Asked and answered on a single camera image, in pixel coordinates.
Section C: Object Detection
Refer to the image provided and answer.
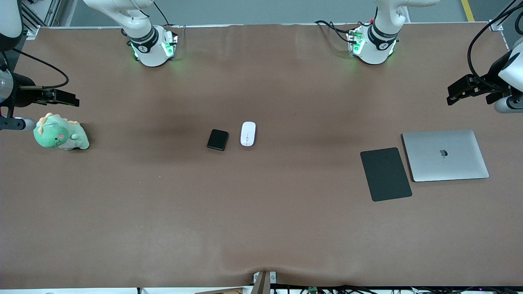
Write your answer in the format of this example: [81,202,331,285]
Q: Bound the black mouse pad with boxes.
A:
[360,147,413,202]

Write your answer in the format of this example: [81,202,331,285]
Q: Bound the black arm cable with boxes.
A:
[10,48,69,89]
[467,0,523,92]

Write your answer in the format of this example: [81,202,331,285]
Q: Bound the white computer mouse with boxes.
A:
[240,121,257,147]

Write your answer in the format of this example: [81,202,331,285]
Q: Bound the green dinosaur plush toy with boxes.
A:
[33,113,90,151]

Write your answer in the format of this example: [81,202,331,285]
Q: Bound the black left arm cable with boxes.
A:
[467,0,523,92]

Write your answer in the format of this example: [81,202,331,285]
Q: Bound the thin black base cable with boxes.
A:
[153,0,171,26]

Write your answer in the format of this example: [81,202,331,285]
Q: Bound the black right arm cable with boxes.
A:
[10,48,69,89]

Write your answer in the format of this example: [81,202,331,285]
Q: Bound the aluminium frame profile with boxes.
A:
[488,0,523,31]
[20,0,78,39]

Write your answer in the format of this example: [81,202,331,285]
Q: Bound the grey table clamp bracket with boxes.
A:
[252,270,277,294]

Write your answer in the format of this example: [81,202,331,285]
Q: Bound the black phone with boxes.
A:
[207,129,229,151]

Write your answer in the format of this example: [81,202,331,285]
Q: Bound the silver laptop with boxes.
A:
[402,130,490,183]

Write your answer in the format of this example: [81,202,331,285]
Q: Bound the black base cable bundle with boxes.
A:
[315,20,353,43]

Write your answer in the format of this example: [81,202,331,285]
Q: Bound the brown table cover mat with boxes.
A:
[0,22,523,289]

